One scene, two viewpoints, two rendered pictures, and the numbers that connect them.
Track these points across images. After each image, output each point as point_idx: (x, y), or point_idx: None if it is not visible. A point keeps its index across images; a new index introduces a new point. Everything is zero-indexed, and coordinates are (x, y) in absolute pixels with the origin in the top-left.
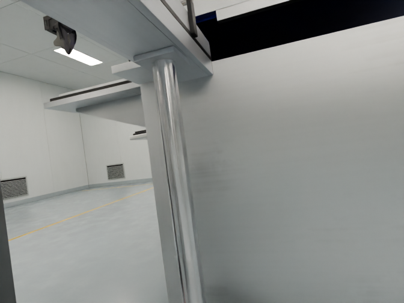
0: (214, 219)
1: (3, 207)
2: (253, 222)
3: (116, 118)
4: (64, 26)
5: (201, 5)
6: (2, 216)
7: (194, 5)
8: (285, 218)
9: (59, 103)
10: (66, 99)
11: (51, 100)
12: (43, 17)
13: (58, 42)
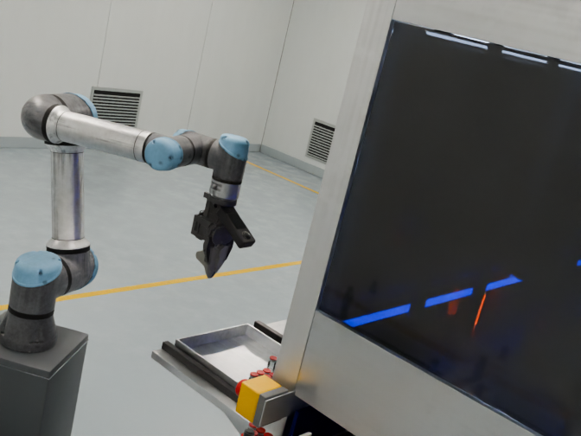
0: None
1: (73, 419)
2: None
3: (231, 418)
4: (215, 244)
5: (354, 422)
6: (68, 432)
7: (347, 413)
8: None
9: (169, 368)
10: (177, 372)
11: (163, 345)
12: (194, 215)
13: (201, 259)
